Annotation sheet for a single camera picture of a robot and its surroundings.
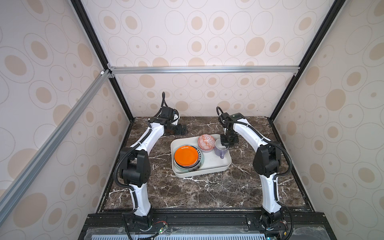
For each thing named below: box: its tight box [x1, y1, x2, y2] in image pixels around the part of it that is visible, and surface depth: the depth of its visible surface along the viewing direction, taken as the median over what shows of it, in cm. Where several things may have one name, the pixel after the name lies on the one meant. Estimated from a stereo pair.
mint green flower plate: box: [173, 144, 205, 173], surface depth 92 cm
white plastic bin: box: [170, 135, 232, 178], surface depth 98 cm
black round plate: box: [173, 145, 202, 170], surface depth 93 cm
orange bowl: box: [174, 145, 199, 167], surface depth 96 cm
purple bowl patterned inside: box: [197, 134, 215, 151], surface depth 102 cm
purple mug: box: [214, 138, 230, 159], surface depth 89 cm
